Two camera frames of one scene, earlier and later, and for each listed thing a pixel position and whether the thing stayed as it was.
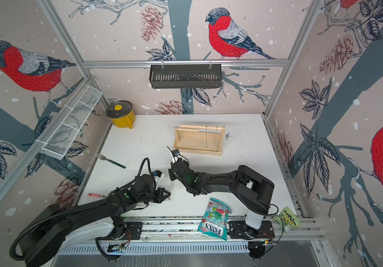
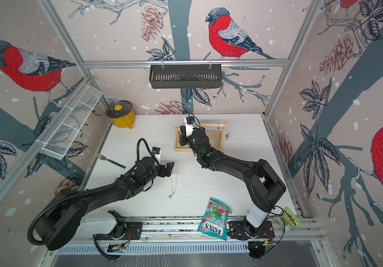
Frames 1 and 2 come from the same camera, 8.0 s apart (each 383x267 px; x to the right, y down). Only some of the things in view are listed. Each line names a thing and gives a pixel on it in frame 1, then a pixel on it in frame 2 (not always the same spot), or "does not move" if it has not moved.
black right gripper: (172, 171) to (183, 141)
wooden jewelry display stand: (199, 139) does not move
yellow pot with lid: (122, 113) does not move
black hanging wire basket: (185, 77) does not move
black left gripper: (161, 197) to (163, 173)
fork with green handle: (103, 157) does not move
